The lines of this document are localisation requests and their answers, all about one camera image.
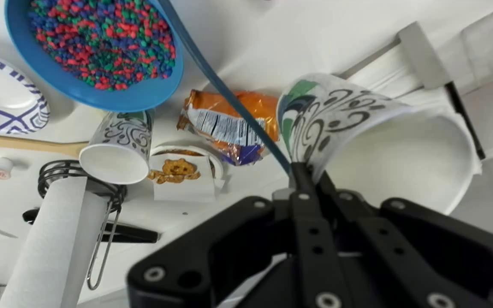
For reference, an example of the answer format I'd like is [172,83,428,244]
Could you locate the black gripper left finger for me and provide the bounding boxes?
[125,161,339,308]

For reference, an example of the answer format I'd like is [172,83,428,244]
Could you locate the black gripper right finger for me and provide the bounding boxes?
[317,173,493,308]

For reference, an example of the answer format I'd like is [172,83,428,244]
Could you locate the patterned paper coffee cup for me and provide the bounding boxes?
[77,110,154,187]
[276,72,483,216]

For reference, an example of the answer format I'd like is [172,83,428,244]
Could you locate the orange snack bag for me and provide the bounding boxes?
[177,90,283,168]

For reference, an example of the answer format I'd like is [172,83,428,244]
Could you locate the white paper towel roll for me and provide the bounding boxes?
[0,173,115,308]

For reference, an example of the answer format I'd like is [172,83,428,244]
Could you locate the metal napkin holder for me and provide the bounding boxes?
[338,21,485,161]

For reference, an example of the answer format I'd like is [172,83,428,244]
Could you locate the blue plastic bowl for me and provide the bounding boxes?
[4,0,187,115]

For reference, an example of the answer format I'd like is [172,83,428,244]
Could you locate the coloured gravel pieces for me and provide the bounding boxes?
[28,0,178,93]

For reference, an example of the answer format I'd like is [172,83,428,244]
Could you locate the blue patterned paper plate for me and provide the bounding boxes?
[0,49,52,137]

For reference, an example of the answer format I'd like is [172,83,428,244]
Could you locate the blue power cable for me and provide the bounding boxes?
[154,0,295,177]

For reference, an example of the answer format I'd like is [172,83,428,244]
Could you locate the black wire towel holder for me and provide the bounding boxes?
[36,160,130,293]

